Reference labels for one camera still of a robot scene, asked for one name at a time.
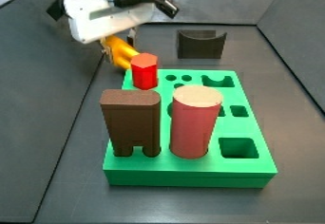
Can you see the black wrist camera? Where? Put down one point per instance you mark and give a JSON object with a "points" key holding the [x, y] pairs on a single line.
{"points": [[167, 6]]}

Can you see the brown two-legged block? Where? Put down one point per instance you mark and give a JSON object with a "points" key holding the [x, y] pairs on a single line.
{"points": [[132, 114]]}

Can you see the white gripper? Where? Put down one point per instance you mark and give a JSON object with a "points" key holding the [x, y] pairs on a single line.
{"points": [[96, 19]]}

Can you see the black curved fixture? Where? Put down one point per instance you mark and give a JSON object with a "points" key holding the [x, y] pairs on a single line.
{"points": [[200, 44]]}

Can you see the red hexagonal peg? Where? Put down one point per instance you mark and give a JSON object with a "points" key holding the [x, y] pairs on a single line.
{"points": [[145, 71]]}

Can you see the yellow three prong object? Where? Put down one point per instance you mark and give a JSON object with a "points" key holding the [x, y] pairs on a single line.
{"points": [[120, 51]]}

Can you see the green insertion board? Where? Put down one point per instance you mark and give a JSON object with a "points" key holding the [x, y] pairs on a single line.
{"points": [[239, 161]]}

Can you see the pink cylinder peg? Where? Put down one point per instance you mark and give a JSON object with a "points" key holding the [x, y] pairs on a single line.
{"points": [[195, 111]]}

